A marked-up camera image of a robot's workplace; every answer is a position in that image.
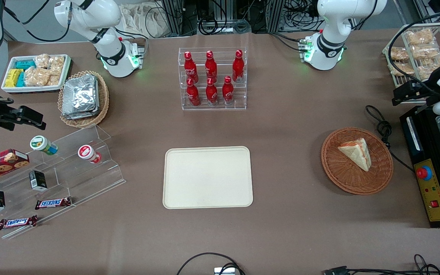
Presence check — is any round brown wicker basket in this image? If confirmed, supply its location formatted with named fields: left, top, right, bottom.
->
left=321, top=127, right=394, bottom=196

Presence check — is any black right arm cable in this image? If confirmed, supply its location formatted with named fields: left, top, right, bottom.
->
left=2, top=0, right=71, bottom=42

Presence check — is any green lid cup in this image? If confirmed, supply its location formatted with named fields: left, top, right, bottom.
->
left=30, top=135, right=58, bottom=155

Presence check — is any black machine with yellow panel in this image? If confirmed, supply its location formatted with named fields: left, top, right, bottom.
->
left=399, top=105, right=440, bottom=228

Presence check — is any yellow snack pack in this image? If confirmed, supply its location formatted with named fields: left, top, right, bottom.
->
left=5, top=69, right=24, bottom=87

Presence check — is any looped black cable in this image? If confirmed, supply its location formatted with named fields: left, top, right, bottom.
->
left=177, top=252, right=246, bottom=275

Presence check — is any coiled black cable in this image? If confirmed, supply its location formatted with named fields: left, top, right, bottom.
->
left=198, top=17, right=218, bottom=36

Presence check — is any red cola bottle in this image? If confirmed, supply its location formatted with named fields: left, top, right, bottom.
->
left=222, top=76, right=234, bottom=105
left=206, top=78, right=218, bottom=106
left=205, top=50, right=218, bottom=81
left=232, top=50, right=245, bottom=83
left=184, top=51, right=199, bottom=83
left=186, top=78, right=201, bottom=107

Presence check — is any beige cloth bag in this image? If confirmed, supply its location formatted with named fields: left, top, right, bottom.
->
left=119, top=3, right=171, bottom=39

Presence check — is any triangle sandwich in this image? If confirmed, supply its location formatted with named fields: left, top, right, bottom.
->
left=337, top=138, right=372, bottom=172

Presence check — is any red emergency stop button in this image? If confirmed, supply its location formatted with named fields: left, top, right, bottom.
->
left=416, top=165, right=433, bottom=181

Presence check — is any clear acrylic stepped shelf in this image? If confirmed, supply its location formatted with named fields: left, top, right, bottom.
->
left=0, top=124, right=126, bottom=240

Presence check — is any black cable with connector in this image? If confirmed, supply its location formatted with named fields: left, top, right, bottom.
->
left=322, top=254, right=440, bottom=275

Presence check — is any white rectangular snack tray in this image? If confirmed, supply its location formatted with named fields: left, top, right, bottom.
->
left=1, top=54, right=71, bottom=94

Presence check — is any light oval wicker basket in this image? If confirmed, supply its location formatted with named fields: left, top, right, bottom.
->
left=58, top=70, right=110, bottom=128

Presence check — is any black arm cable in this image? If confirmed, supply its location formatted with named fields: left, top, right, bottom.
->
left=389, top=10, right=440, bottom=96
left=2, top=0, right=71, bottom=42

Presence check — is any aluminium frame post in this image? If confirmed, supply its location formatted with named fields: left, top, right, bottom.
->
left=161, top=0, right=184, bottom=37
left=266, top=0, right=283, bottom=33

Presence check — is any clear acrylic bottle rack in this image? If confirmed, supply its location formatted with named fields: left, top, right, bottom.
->
left=178, top=47, right=248, bottom=111

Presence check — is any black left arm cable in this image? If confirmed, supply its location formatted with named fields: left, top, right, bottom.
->
left=389, top=10, right=440, bottom=96

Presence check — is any white wire basket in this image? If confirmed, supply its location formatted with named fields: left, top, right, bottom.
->
left=382, top=22, right=440, bottom=104

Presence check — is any red lid cup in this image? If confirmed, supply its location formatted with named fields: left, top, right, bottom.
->
left=77, top=144, right=102, bottom=164

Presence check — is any snickers bar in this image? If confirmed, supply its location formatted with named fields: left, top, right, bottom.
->
left=35, top=197, right=72, bottom=210
left=0, top=215, right=38, bottom=230

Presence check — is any cream plastic tray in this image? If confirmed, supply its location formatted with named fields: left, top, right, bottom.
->
left=163, top=146, right=254, bottom=209

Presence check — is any knotted black power cable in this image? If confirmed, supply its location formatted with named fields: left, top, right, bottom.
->
left=365, top=105, right=415, bottom=172

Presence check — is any clear bag of pastry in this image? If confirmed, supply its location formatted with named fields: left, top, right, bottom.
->
left=416, top=57, right=440, bottom=80
left=390, top=47, right=409, bottom=61
left=406, top=29, right=435, bottom=45
left=412, top=45, right=440, bottom=60
left=390, top=62, right=415, bottom=76

